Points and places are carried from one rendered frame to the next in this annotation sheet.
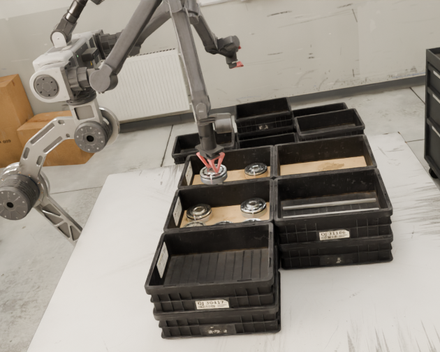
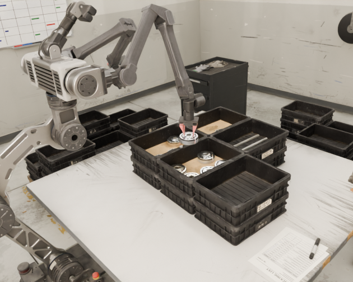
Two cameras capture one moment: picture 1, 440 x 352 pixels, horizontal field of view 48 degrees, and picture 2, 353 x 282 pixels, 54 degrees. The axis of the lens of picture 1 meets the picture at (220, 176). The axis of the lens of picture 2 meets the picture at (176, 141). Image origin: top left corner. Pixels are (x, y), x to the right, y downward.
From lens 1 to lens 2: 147 cm
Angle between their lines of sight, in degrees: 42
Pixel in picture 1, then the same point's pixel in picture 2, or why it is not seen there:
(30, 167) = not seen: outside the picture
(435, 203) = not seen: hidden behind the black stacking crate
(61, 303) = (128, 271)
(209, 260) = (222, 189)
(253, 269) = (252, 183)
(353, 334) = (314, 196)
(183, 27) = (172, 36)
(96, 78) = (127, 75)
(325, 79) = (79, 102)
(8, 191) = not seen: outside the picture
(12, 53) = not seen: outside the picture
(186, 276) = not seen: hidden behind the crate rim
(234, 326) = (270, 216)
